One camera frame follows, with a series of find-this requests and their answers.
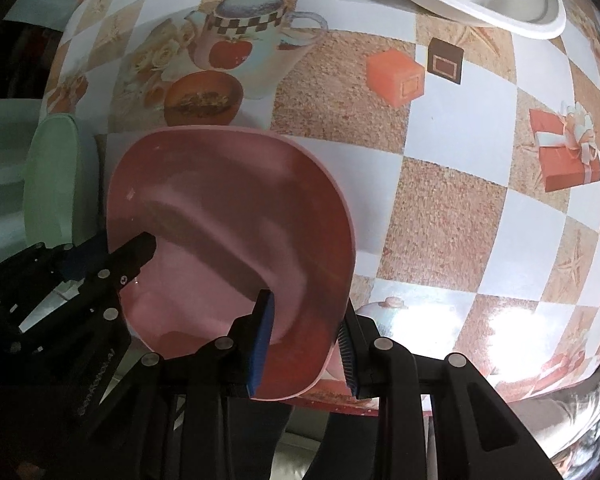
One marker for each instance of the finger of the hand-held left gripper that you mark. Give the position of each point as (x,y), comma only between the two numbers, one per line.
(130,260)
(80,262)

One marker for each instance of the person's dark pants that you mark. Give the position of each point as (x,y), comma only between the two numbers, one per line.
(265,440)

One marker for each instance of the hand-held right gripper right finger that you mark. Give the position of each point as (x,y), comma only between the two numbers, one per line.
(349,360)

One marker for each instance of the pink bowl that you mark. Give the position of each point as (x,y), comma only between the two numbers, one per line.
(220,210)

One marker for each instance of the printed checkered tablecloth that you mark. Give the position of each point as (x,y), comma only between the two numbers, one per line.
(455,185)

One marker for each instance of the pale green plate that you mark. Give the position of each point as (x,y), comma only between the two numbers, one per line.
(50,185)

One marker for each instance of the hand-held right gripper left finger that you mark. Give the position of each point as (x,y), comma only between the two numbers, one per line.
(262,345)

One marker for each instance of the white fluffy blanket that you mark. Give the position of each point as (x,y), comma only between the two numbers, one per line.
(570,420)

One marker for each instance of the beige leather seat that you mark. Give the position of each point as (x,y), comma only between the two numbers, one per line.
(295,460)

